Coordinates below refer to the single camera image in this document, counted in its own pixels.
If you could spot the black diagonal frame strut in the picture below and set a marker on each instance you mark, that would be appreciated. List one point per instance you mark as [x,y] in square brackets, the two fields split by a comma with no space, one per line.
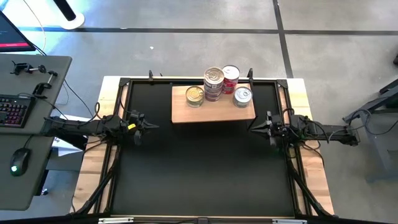
[99,186]
[308,193]

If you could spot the black computer mouse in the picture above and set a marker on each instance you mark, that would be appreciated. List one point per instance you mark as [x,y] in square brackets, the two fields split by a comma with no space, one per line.
[19,161]

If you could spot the black table mat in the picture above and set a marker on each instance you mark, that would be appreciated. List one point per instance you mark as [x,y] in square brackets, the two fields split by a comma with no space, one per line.
[202,171]

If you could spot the white round stand base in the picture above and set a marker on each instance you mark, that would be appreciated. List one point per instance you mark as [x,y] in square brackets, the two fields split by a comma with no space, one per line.
[76,21]

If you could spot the green labelled seafood can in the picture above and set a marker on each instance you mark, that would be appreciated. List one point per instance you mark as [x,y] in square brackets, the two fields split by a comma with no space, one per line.
[195,96]
[242,96]

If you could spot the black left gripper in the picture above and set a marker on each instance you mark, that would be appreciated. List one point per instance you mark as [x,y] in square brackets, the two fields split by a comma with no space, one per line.
[136,123]

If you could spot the blue Wild Planet can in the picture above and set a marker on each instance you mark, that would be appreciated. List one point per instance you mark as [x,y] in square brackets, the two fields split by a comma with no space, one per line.
[213,98]

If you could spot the black frame post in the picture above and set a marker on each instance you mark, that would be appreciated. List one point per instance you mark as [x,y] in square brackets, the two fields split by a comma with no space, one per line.
[250,74]
[151,76]

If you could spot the silver aluminium bar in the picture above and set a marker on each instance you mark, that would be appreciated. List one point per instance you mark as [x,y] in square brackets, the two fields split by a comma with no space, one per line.
[289,221]
[115,220]

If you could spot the dark screen with red bar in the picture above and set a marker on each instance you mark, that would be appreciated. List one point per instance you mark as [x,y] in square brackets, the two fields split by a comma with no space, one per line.
[12,34]

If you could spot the grey side desk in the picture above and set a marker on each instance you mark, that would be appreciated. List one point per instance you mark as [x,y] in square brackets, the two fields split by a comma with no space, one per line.
[31,186]
[46,77]

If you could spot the black backlit keyboard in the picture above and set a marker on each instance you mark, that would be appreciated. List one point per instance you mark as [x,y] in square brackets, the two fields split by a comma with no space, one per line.
[14,112]

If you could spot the black table frame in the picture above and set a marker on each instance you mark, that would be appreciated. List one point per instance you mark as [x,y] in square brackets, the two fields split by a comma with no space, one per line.
[125,82]

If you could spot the black stand pole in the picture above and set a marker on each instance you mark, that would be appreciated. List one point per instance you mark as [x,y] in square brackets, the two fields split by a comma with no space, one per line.
[63,7]

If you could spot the table-level camera box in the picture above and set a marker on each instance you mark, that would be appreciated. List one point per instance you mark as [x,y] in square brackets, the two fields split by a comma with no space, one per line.
[202,221]

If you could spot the grey metal stand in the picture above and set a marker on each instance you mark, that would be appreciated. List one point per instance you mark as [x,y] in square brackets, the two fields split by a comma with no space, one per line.
[377,149]

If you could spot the black clamp bracket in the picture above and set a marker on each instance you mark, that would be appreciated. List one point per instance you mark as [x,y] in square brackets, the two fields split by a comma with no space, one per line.
[20,67]
[40,88]

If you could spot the striped label seafood can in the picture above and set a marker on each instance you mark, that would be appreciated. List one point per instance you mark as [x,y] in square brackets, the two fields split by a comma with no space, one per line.
[214,76]

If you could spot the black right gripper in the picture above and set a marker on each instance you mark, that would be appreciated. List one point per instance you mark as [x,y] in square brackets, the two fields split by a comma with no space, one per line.
[276,127]

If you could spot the wooden shelf with black legs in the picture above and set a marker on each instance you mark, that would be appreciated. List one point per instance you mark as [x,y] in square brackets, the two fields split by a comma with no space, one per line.
[214,112]

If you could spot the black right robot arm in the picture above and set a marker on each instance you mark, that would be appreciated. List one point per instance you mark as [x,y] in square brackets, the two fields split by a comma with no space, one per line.
[323,132]

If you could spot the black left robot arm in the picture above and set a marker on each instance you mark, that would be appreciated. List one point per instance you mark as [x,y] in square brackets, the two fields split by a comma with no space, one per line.
[81,126]

